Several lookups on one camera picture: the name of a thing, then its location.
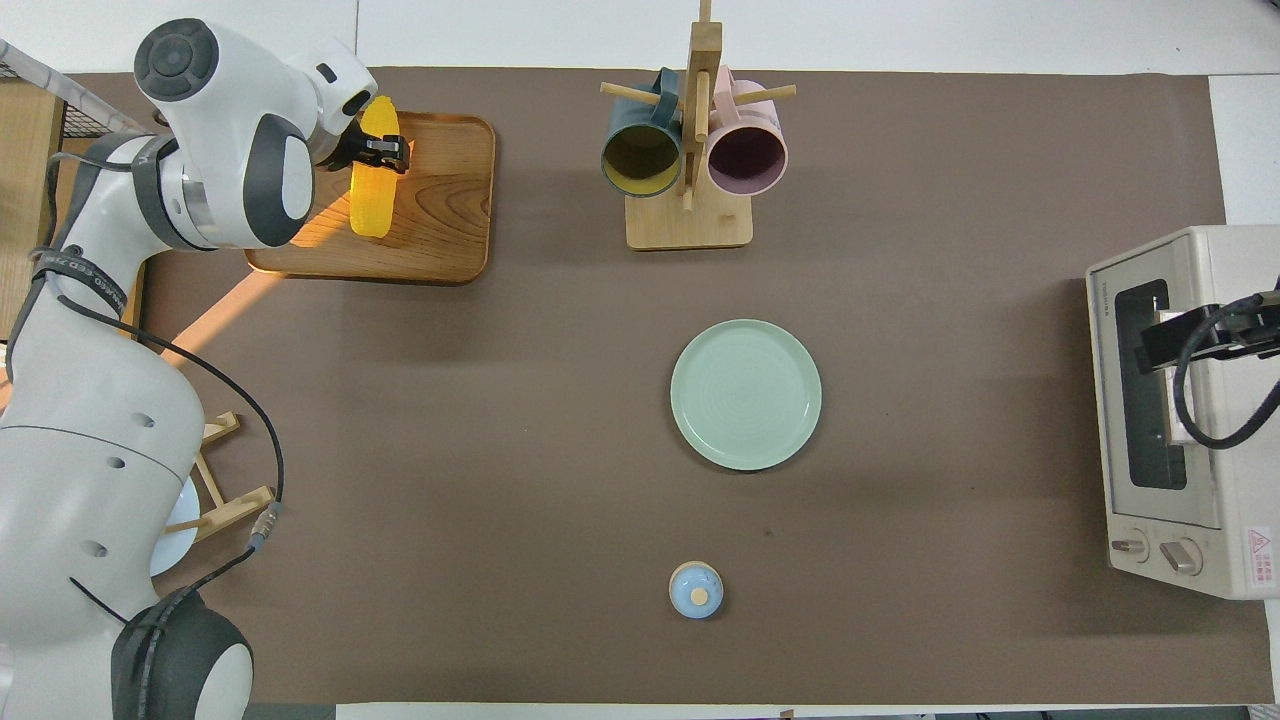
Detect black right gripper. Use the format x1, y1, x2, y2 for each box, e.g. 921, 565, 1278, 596
1138, 290, 1280, 374

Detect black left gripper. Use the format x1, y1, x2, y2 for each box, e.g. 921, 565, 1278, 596
318, 120, 413, 177

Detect yellow corn cob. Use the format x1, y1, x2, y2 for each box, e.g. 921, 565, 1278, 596
349, 95, 404, 239

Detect white toaster oven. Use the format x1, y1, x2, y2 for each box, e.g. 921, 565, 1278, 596
1086, 225, 1280, 601

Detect pale green plate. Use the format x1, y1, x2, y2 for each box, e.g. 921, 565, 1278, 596
670, 319, 823, 472

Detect brown wooden tray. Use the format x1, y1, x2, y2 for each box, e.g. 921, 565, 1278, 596
245, 112, 497, 286

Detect dark teal mug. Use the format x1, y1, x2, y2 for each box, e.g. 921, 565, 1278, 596
600, 68, 683, 198

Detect narrow light wooden board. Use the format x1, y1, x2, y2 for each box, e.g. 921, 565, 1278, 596
124, 260, 149, 337

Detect wooden mug rack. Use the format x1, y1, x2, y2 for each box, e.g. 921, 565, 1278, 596
600, 0, 798, 251

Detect brown table mat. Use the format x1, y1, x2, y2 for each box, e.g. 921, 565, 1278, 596
60, 68, 1276, 706

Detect white checked cloth liner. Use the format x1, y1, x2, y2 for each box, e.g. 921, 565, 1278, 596
0, 38, 141, 131

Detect pink mug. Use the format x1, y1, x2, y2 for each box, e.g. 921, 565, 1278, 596
706, 66, 789, 197

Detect wide light wooden board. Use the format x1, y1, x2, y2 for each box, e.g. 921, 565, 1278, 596
0, 80, 63, 341

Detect wooden plate rack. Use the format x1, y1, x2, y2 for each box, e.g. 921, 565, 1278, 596
165, 410, 276, 546

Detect light blue plate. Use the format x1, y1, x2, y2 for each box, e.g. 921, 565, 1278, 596
150, 475, 201, 578

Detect blue call bell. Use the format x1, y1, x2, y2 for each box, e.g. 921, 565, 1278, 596
668, 561, 724, 620

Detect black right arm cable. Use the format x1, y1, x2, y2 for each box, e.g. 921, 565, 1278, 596
1172, 293, 1280, 450

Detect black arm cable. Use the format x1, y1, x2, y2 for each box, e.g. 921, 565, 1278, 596
1172, 293, 1280, 450
30, 130, 287, 601

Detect black wire basket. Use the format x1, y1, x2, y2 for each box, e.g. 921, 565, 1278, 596
0, 60, 151, 143

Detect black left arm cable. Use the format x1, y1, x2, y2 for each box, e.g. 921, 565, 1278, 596
30, 130, 287, 601

